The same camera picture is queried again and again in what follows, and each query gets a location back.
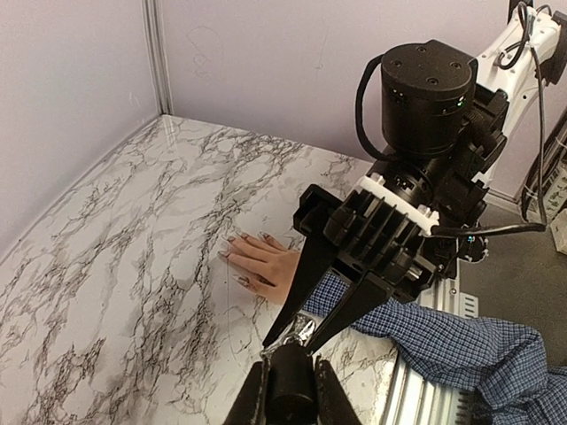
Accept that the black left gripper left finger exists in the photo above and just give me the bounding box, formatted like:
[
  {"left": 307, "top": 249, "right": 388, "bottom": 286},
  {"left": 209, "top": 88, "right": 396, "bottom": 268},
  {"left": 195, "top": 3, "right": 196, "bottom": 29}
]
[{"left": 223, "top": 359, "right": 270, "bottom": 425}]

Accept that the person's hand with long nails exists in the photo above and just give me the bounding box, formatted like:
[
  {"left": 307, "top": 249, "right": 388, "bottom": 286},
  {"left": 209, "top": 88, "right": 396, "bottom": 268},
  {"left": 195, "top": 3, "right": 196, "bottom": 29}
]
[{"left": 220, "top": 232, "right": 300, "bottom": 305}]

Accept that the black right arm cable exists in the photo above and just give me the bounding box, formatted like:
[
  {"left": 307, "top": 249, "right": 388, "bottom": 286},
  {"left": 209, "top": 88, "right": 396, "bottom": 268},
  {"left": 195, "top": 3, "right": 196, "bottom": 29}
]
[{"left": 431, "top": 0, "right": 559, "bottom": 238}]

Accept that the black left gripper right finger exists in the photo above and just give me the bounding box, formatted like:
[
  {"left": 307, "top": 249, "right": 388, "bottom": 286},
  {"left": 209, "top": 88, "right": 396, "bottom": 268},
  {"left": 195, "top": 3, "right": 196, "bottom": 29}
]
[{"left": 315, "top": 357, "right": 361, "bottom": 425}]

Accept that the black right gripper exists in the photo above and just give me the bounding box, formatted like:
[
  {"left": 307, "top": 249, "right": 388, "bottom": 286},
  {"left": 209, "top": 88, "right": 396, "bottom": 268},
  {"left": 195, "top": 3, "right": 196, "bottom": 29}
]
[{"left": 262, "top": 181, "right": 457, "bottom": 353}]

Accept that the black nail polish cap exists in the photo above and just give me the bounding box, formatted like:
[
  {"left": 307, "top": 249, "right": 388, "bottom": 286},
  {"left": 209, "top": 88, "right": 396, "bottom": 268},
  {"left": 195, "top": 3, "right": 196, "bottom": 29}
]
[{"left": 266, "top": 343, "right": 318, "bottom": 424}]

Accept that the blue checkered sleeve forearm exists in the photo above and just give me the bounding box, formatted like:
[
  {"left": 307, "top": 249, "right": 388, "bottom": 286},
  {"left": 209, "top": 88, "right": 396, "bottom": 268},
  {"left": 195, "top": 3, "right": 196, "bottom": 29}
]
[{"left": 305, "top": 272, "right": 567, "bottom": 425}]

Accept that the right aluminium corner post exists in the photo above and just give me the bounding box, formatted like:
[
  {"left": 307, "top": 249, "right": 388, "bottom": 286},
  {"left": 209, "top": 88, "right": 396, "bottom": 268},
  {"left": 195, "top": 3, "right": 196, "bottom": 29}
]
[{"left": 142, "top": 0, "right": 174, "bottom": 115}]

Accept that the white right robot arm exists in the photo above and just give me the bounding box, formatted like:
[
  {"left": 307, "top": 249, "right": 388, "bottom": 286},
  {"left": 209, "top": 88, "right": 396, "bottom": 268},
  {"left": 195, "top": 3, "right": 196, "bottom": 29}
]
[{"left": 263, "top": 1, "right": 566, "bottom": 352}]

